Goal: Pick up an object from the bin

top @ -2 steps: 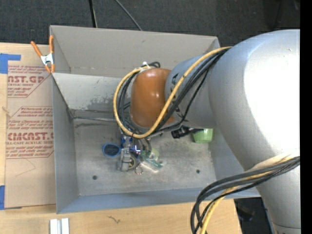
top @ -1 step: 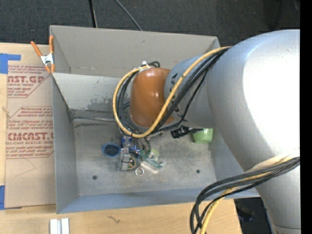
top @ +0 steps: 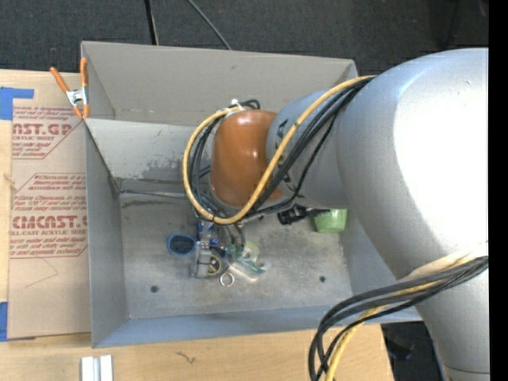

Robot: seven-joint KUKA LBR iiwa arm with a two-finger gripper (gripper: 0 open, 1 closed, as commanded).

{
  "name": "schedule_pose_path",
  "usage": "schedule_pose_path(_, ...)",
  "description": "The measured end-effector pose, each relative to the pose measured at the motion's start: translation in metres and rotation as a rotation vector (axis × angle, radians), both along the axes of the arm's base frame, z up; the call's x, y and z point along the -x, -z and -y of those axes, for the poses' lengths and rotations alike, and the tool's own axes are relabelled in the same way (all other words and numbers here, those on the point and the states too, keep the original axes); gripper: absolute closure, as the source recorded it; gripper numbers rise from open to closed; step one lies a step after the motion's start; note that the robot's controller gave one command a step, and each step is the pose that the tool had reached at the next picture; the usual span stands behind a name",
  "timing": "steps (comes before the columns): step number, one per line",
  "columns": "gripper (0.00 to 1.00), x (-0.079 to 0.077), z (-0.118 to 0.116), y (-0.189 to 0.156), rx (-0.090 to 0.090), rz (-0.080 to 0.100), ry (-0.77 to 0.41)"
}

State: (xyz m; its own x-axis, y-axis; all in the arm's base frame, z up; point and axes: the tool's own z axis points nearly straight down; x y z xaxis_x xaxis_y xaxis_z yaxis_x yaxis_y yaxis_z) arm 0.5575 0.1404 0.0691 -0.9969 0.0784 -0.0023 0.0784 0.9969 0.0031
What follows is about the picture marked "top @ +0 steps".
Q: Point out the brown cardboard board red print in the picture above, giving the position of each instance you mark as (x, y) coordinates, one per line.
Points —
(43, 252)

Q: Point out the green cup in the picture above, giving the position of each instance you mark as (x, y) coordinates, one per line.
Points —
(331, 220)

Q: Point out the grey metal bin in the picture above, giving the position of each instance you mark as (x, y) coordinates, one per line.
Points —
(158, 292)

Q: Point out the clear plastic thing green parts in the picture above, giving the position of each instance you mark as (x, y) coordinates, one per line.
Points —
(249, 266)

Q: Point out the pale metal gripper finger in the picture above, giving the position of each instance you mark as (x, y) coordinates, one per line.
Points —
(196, 266)
(205, 263)

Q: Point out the blue sunglasses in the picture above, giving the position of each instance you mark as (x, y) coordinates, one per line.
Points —
(182, 245)

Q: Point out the black cylinder on white bracket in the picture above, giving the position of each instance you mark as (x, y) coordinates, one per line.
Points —
(293, 215)

